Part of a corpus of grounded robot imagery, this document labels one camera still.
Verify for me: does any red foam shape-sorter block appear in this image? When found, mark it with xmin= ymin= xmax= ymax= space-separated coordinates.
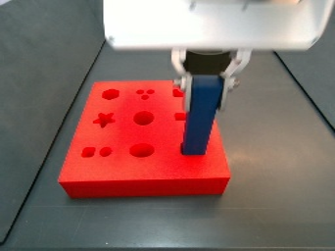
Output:
xmin=58 ymin=80 xmax=231 ymax=198

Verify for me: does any blue rectangular block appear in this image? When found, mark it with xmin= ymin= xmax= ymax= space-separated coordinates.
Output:
xmin=181 ymin=75 xmax=224 ymax=155

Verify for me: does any dark grey curved block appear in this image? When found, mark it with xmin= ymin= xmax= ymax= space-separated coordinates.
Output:
xmin=183 ymin=51 xmax=231 ymax=75

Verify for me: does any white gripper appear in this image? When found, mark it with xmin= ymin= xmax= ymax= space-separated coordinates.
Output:
xmin=102 ymin=0 xmax=335 ymax=112

